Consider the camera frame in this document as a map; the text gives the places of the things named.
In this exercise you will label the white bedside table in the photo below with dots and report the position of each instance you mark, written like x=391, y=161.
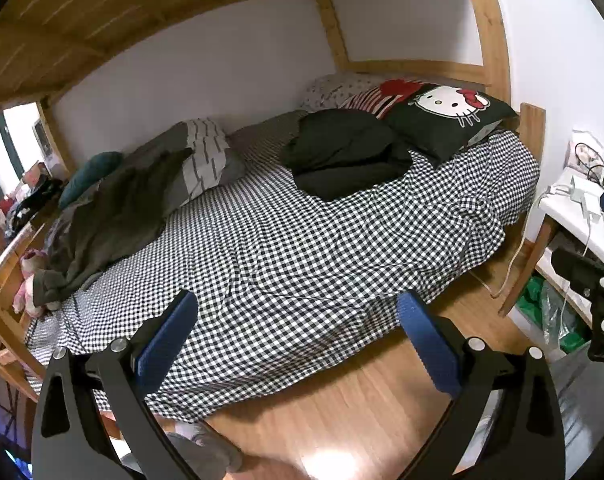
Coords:
x=572, y=218

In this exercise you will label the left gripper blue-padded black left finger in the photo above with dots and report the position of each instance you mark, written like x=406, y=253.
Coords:
x=70, y=439

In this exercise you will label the wooden bunk bed frame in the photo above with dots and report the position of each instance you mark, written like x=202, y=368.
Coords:
x=48, y=45

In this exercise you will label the grey checkered blanket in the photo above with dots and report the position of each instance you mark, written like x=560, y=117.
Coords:
x=264, y=140

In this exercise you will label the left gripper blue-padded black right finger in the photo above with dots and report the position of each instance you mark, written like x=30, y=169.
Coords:
x=503, y=421

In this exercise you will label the grey striped pillow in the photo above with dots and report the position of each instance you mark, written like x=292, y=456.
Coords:
x=212, y=161

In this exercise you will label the olive green hoodie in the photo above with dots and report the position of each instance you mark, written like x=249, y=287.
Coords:
x=118, y=216

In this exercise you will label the teal cushion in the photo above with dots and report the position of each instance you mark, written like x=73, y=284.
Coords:
x=98, y=167

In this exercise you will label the black Hello Kitty pillow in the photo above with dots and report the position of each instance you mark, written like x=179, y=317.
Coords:
x=438, y=122

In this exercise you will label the black large jacket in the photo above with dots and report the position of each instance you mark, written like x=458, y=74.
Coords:
x=339, y=152

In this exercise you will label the pink plush toy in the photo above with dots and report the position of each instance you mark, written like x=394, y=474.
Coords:
x=31, y=262

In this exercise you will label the white floral pillow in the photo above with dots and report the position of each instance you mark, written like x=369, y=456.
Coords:
x=332, y=90

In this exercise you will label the green plastic bag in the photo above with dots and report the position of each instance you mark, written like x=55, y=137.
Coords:
x=561, y=328

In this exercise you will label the red striped pillow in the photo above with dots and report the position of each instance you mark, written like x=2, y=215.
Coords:
x=380, y=99

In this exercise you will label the grey slipper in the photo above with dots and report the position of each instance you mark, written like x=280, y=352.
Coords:
x=208, y=453

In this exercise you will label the black white checkered bedsheet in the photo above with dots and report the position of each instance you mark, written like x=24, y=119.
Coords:
x=288, y=285

